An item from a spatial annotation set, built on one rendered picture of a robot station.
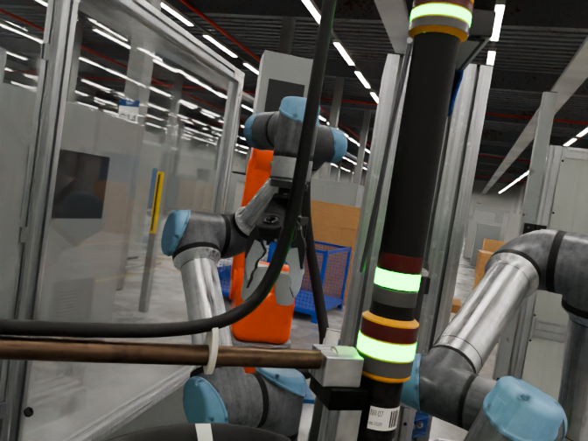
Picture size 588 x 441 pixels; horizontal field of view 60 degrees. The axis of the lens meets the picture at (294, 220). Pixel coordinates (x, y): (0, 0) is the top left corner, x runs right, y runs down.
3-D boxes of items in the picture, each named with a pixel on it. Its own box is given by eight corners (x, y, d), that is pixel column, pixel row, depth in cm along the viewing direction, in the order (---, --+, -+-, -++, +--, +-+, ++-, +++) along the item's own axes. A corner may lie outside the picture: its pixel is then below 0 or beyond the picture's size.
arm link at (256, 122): (282, 155, 113) (311, 157, 104) (237, 146, 106) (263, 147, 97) (287, 120, 112) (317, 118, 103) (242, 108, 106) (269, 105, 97)
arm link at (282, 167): (307, 159, 91) (264, 153, 93) (303, 185, 91) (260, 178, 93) (317, 163, 98) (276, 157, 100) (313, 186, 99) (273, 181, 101)
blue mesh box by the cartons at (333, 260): (257, 309, 708) (268, 239, 703) (291, 297, 826) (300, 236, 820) (316, 324, 677) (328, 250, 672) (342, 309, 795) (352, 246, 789)
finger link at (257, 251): (255, 284, 101) (278, 245, 100) (245, 289, 96) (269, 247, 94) (243, 276, 102) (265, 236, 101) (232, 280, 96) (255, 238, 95)
